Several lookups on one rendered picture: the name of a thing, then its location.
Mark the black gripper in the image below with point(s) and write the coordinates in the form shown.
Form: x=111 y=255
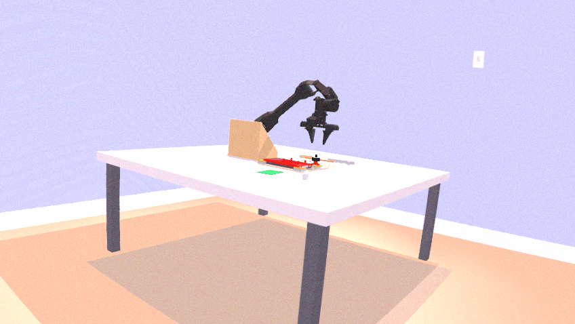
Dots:
x=329 y=128

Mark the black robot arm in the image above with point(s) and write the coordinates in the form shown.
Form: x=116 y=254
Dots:
x=329 y=103

